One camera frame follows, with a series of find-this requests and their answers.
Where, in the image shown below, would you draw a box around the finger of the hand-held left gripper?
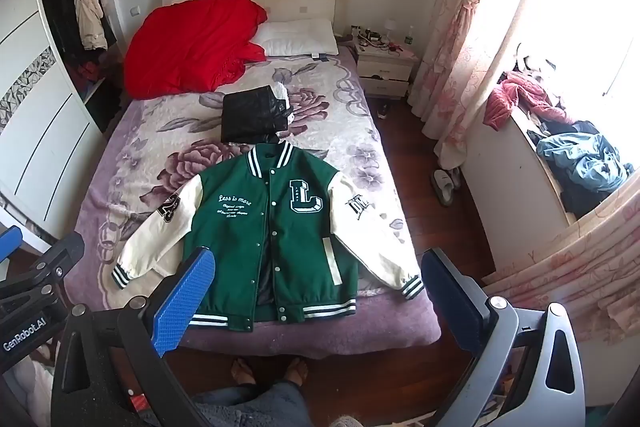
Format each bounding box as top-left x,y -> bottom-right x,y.
0,232 -> 85,303
0,227 -> 24,265

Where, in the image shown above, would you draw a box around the blue jacket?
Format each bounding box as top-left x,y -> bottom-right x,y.
535,122 -> 636,196

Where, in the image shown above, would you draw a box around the loose floral curtain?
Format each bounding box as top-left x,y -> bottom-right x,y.
480,177 -> 640,368

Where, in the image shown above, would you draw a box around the red quilt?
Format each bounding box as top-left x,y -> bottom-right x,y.
123,0 -> 269,100

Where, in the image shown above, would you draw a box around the white wardrobe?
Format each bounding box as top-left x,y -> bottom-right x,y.
0,0 -> 126,258

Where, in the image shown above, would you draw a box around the white pillow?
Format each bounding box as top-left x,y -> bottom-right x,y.
252,19 -> 340,58

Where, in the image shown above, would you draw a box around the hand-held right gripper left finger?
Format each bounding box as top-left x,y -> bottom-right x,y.
50,247 -> 217,427

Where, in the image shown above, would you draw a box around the dark hanging clothes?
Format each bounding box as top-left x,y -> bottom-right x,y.
39,0 -> 119,58

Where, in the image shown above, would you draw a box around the black folded garment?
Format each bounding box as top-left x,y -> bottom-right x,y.
221,89 -> 297,144

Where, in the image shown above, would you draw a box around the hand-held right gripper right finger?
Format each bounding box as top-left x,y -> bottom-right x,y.
421,248 -> 586,427

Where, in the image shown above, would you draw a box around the tied floral curtain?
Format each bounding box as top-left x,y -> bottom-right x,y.
407,0 -> 558,158

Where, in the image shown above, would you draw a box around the pink clothes pile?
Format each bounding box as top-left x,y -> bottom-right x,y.
482,72 -> 576,132

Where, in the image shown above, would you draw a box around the white window cabinet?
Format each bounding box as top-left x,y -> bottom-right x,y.
460,107 -> 583,269

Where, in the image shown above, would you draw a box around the green varsity jacket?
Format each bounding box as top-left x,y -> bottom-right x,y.
111,141 -> 426,327

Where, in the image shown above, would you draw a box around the person's left forearm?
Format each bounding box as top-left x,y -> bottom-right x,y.
0,347 -> 57,427

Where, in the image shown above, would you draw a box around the cream hanging coat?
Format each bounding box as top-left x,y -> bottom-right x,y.
67,0 -> 107,52

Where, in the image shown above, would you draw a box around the white plastic bag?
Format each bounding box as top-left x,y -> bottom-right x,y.
271,82 -> 297,120

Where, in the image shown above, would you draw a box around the person's left foot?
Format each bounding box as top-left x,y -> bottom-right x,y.
231,357 -> 259,389

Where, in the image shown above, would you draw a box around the person's right foot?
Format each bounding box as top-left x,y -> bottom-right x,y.
284,357 -> 309,389

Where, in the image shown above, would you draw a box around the beige nightstand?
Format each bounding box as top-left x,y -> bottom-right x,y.
355,41 -> 420,100

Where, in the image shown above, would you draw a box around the person's foot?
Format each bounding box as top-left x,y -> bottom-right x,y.
284,357 -> 309,389
231,357 -> 259,389

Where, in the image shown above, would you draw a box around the person's legs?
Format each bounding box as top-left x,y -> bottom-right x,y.
189,381 -> 362,427

